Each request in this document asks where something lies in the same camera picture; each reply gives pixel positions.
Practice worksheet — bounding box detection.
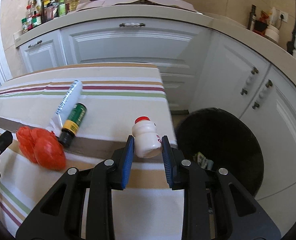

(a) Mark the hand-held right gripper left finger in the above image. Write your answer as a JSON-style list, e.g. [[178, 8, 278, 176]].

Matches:
[[15, 135, 135, 240]]

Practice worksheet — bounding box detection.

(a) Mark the pale blue toothpaste tube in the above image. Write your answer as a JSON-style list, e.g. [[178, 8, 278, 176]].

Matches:
[[49, 80, 82, 131]]

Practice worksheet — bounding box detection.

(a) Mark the red plastic bag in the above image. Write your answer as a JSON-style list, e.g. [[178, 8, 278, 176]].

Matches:
[[15, 127, 67, 172]]

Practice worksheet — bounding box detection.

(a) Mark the white yogurt bottle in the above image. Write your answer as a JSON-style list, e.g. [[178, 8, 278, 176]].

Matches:
[[131, 116, 163, 159]]

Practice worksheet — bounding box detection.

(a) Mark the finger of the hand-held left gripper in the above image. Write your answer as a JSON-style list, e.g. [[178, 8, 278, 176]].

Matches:
[[0, 131, 13, 161]]

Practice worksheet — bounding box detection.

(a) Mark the red and black container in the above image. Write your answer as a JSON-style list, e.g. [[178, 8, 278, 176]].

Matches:
[[254, 10, 270, 33]]

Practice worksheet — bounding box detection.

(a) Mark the white round container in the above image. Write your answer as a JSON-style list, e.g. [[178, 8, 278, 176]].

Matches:
[[265, 26, 280, 43]]

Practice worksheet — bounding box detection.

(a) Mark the tall dark bottle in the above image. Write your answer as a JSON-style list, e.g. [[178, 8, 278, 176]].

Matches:
[[248, 4, 257, 31]]

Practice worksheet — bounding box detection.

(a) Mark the black trash bin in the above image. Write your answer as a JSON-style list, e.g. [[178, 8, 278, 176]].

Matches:
[[175, 107, 265, 197]]

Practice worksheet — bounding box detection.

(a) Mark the group of condiment bottles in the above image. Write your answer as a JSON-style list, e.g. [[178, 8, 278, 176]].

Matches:
[[21, 0, 82, 34]]

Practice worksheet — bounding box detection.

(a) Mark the wide white cabinet door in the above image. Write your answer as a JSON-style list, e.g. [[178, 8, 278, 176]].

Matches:
[[60, 21, 212, 110]]

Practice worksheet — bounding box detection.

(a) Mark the green and yellow labelled bottle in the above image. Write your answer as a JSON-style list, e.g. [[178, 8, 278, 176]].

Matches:
[[58, 103, 87, 148]]

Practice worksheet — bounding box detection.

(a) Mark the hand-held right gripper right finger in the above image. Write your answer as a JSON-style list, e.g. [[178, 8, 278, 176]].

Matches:
[[161, 135, 281, 240]]

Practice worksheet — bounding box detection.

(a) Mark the narrow white cabinet door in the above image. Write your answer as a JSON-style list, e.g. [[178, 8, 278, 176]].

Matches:
[[18, 30, 68, 77]]

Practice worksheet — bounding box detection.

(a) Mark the pale pink stove cloth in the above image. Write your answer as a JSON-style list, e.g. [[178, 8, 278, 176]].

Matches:
[[76, 0, 204, 15]]

